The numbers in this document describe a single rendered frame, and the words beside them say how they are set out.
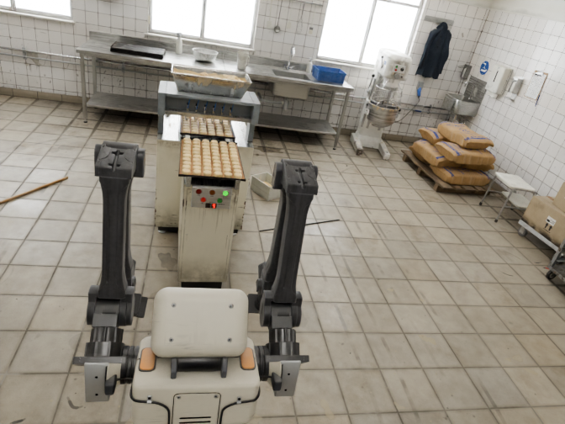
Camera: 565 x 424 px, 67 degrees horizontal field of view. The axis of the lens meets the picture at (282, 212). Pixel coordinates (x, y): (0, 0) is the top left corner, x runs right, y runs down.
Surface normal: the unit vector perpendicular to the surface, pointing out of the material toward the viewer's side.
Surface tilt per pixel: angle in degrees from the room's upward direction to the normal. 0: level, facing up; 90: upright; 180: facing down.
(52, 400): 0
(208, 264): 90
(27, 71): 90
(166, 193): 90
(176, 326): 48
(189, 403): 82
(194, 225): 90
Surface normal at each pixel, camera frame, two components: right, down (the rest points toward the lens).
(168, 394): 0.18, 0.38
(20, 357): 0.17, -0.86
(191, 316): 0.23, -0.20
